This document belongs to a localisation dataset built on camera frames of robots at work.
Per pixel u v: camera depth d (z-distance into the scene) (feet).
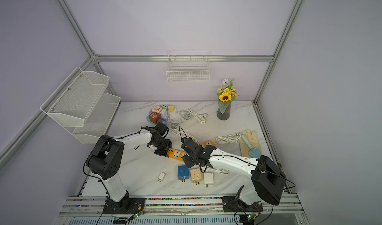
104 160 1.59
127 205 2.32
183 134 3.24
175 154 2.89
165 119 3.50
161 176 2.68
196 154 2.04
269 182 1.38
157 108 3.42
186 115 3.58
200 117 3.55
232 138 3.13
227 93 2.95
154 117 3.25
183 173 2.61
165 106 3.53
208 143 3.08
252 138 3.23
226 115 3.45
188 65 3.07
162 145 2.65
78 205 2.46
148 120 3.51
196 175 2.56
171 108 3.53
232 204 2.41
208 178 2.63
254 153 3.04
